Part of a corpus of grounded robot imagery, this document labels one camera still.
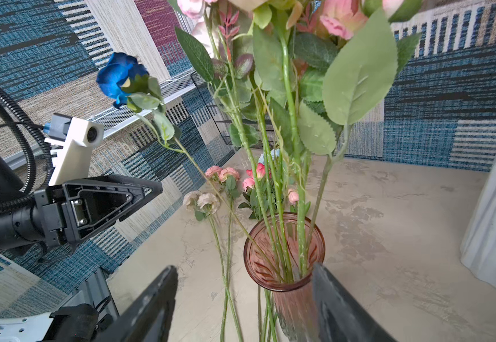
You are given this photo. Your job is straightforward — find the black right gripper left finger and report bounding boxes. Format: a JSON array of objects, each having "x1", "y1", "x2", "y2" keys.
[{"x1": 96, "y1": 265, "x2": 178, "y2": 342}]

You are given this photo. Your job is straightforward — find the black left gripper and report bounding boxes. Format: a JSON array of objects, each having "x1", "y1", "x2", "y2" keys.
[{"x1": 34, "y1": 175, "x2": 162, "y2": 252}]

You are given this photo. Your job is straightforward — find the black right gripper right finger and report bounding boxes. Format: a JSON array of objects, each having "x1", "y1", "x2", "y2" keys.
[{"x1": 312, "y1": 263, "x2": 395, "y2": 342}]

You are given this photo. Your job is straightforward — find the red glass vase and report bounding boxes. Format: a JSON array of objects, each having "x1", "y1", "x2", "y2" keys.
[{"x1": 244, "y1": 212, "x2": 326, "y2": 341}]

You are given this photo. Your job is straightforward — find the blue rose stem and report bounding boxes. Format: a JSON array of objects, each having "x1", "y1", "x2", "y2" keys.
[{"x1": 95, "y1": 52, "x2": 283, "y2": 283}]

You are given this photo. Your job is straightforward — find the pink rose spray stem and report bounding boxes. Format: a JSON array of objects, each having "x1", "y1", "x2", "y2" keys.
[{"x1": 301, "y1": 1, "x2": 422, "y2": 218}]

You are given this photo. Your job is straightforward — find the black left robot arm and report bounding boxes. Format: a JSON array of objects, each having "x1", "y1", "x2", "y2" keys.
[{"x1": 0, "y1": 88, "x2": 162, "y2": 264}]

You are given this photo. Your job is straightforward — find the pile of artificial flowers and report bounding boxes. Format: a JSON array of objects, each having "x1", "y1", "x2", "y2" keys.
[{"x1": 183, "y1": 165, "x2": 299, "y2": 341}]

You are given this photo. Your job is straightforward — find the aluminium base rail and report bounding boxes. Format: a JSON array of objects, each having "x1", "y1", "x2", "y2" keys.
[{"x1": 0, "y1": 268, "x2": 119, "y2": 341}]

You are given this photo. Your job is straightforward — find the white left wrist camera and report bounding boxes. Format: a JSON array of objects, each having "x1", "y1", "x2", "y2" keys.
[{"x1": 44, "y1": 113, "x2": 104, "y2": 186}]

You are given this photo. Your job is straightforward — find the black wire shelf rack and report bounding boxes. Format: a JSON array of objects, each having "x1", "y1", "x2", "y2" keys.
[{"x1": 189, "y1": 70, "x2": 276, "y2": 148}]

